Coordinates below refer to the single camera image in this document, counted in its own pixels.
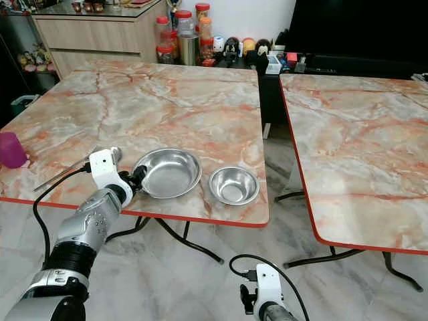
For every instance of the small white box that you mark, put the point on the small white box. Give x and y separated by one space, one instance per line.
274 65

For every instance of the slim red-lid jar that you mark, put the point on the slim red-lid jar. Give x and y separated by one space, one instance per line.
161 29

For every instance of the dark figurine display shelf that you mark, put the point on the dark figurine display shelf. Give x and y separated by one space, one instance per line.
33 60

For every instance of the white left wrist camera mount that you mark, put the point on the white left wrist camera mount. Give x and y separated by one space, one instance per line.
105 170

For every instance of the green bin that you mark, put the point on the green bin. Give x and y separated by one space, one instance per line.
23 104

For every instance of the steel tumbler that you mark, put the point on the steel tumbler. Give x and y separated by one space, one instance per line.
188 49

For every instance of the black figurine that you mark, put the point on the black figurine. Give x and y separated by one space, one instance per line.
231 49
262 49

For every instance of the short red-lid jar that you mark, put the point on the short red-lid jar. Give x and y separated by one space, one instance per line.
166 54

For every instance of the yellow figurine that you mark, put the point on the yellow figurine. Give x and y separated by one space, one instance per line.
249 45

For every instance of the empty marble top table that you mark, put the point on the empty marble top table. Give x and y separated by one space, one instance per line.
361 147

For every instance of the large stainless steel bowl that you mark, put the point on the large stainless steel bowl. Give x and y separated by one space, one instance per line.
170 174

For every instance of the small red box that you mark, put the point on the small red box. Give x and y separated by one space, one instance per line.
291 57

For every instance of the marble top table with dishes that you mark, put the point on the marble top table with dishes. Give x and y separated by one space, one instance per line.
147 100

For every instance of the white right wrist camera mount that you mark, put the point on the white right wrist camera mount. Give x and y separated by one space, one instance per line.
269 284

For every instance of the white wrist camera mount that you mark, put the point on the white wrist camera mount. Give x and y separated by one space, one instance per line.
269 284
105 170

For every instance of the black television screen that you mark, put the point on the black television screen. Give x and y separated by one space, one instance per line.
354 27

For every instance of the small stainless steel bowl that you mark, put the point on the small stainless steel bowl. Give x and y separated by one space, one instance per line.
234 186

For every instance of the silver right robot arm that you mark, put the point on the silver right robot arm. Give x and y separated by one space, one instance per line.
279 313

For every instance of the large clear red-lid jar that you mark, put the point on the large clear red-lid jar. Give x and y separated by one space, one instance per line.
184 22

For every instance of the purple plastic cup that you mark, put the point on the purple plastic cup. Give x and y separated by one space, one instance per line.
11 151

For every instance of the light wooden drawer cabinet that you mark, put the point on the light wooden drawer cabinet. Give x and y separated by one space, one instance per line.
93 37

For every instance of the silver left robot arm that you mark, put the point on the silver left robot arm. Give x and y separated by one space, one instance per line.
87 224

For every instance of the red-lid jar orange contents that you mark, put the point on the red-lid jar orange contents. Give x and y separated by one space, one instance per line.
202 12

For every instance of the white figurine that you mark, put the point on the white figurine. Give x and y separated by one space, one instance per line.
218 44

